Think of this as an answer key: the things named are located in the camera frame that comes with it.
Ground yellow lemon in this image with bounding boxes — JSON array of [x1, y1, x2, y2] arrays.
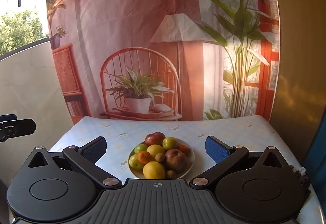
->
[[147, 144, 165, 159], [143, 161, 165, 179]]

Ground floral blue tablecloth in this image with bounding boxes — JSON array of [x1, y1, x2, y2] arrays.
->
[[48, 114, 322, 224]]

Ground printed room backdrop cloth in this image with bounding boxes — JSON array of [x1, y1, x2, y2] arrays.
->
[[46, 0, 280, 123]]

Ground small orange mandarin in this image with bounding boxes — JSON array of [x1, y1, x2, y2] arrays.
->
[[177, 144, 191, 157]]

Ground cream round plate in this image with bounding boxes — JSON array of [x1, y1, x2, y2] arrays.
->
[[129, 139, 195, 179]]

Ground dull brownish red apple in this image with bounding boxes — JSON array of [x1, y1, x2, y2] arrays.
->
[[165, 149, 187, 173]]

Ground wooden cabinet panel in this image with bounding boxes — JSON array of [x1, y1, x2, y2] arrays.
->
[[270, 0, 325, 162]]

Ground pale yellow-green apple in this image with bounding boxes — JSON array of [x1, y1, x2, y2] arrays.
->
[[129, 154, 144, 170]]

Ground blue curtain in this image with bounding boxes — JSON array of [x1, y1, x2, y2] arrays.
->
[[303, 110, 326, 216]]

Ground small tan longan fruit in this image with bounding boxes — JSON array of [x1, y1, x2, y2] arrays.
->
[[155, 153, 165, 163]]

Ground green apple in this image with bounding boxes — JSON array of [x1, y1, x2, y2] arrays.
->
[[134, 144, 148, 154]]

